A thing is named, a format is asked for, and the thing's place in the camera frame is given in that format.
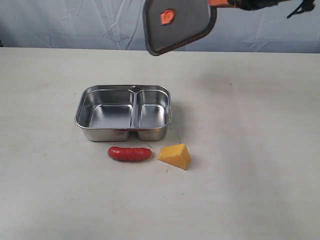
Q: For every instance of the red sausage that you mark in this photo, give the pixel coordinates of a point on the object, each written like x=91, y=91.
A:
x=129, y=154

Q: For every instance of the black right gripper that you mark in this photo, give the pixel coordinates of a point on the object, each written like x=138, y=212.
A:
x=246, y=5

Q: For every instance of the dark lid with orange seal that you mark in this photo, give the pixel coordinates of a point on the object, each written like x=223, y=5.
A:
x=171, y=24

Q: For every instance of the yellow cheese wedge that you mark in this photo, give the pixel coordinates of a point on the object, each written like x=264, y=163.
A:
x=175, y=155

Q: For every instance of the steel two-compartment lunch box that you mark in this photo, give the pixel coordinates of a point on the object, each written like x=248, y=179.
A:
x=110, y=113

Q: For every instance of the white backdrop cloth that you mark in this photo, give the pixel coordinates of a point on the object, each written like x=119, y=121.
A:
x=118, y=25

